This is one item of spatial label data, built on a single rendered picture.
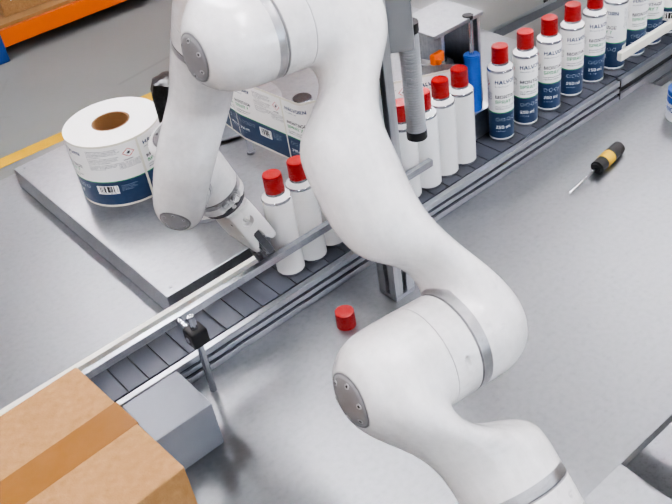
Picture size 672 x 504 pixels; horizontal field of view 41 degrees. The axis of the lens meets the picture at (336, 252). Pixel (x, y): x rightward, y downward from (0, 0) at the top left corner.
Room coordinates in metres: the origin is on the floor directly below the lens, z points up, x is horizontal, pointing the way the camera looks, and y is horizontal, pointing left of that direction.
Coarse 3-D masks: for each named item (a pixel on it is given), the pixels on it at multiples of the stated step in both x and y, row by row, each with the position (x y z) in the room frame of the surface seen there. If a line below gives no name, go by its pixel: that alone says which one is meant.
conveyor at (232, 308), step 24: (552, 120) 1.61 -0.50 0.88; (480, 144) 1.56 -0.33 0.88; (504, 144) 1.54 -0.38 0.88; (432, 192) 1.42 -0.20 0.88; (312, 264) 1.26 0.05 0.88; (240, 288) 1.23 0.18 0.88; (264, 288) 1.22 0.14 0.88; (288, 288) 1.20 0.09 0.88; (216, 312) 1.17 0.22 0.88; (240, 312) 1.16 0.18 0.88; (168, 336) 1.13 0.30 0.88; (216, 336) 1.11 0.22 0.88; (120, 360) 1.09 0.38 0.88; (144, 360) 1.08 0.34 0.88; (168, 360) 1.07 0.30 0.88; (96, 384) 1.05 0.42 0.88; (120, 384) 1.04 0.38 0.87
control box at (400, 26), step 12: (396, 0) 1.21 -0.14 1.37; (408, 0) 1.21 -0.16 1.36; (396, 12) 1.21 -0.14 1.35; (408, 12) 1.21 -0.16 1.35; (396, 24) 1.21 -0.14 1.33; (408, 24) 1.21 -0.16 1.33; (396, 36) 1.21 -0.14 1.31; (408, 36) 1.21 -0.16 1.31; (396, 48) 1.21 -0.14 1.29; (408, 48) 1.21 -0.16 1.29
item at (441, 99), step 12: (432, 84) 1.48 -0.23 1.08; (444, 84) 1.47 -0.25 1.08; (432, 96) 1.48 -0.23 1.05; (444, 96) 1.47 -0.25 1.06; (444, 108) 1.46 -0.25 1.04; (444, 120) 1.46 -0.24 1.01; (444, 132) 1.46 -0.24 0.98; (456, 132) 1.48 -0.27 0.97; (444, 144) 1.46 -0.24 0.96; (456, 144) 1.47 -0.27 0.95; (444, 156) 1.46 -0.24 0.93; (456, 156) 1.47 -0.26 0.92; (444, 168) 1.46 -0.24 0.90; (456, 168) 1.47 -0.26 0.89
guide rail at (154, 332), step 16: (432, 160) 1.41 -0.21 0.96; (320, 224) 1.26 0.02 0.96; (304, 240) 1.23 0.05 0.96; (272, 256) 1.20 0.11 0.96; (256, 272) 1.17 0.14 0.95; (224, 288) 1.13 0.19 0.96; (192, 304) 1.11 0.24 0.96; (208, 304) 1.11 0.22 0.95; (144, 336) 1.05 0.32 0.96; (112, 352) 1.02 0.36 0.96; (128, 352) 1.03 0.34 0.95; (96, 368) 1.00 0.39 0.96
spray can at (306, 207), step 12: (288, 168) 1.28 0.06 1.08; (300, 168) 1.27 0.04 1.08; (288, 180) 1.29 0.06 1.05; (300, 180) 1.27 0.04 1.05; (300, 192) 1.26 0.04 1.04; (312, 192) 1.27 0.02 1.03; (300, 204) 1.26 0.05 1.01; (312, 204) 1.27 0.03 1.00; (300, 216) 1.26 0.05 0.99; (312, 216) 1.27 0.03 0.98; (300, 228) 1.27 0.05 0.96; (312, 228) 1.26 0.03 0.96; (324, 240) 1.28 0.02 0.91; (312, 252) 1.26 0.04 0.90; (324, 252) 1.27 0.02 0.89
